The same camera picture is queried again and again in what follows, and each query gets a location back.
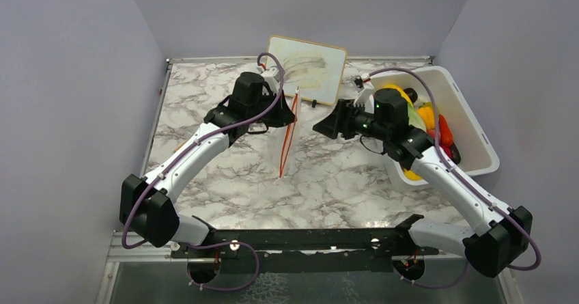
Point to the dark eggplant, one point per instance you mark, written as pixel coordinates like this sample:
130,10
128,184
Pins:
454,154

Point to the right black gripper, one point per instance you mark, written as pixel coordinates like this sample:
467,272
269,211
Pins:
339,121

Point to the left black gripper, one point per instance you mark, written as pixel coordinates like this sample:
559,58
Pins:
284,114

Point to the yellow banana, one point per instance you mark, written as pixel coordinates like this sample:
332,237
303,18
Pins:
400,90

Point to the green lettuce head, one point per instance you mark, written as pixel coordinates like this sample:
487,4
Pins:
414,119

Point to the red chili pepper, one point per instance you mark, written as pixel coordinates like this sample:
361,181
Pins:
445,134

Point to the yellow bell pepper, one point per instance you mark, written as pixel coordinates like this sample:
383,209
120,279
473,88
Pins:
428,116

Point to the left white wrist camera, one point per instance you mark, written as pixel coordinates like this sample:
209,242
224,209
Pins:
272,76

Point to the clear zip top bag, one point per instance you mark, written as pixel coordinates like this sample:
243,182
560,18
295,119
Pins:
284,141

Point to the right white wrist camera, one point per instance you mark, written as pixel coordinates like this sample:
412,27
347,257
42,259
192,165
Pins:
365,90

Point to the white plastic bin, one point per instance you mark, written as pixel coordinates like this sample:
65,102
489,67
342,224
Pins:
478,157

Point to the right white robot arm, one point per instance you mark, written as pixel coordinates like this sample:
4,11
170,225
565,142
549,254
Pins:
496,234

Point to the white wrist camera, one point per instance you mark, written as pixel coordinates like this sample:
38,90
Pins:
272,76
365,90

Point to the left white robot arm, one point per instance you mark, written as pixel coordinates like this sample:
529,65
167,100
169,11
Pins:
148,202

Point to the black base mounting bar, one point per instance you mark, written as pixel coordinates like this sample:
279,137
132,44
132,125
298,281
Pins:
237,252

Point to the small whiteboard with wood frame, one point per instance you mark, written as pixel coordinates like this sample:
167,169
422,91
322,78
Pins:
312,69

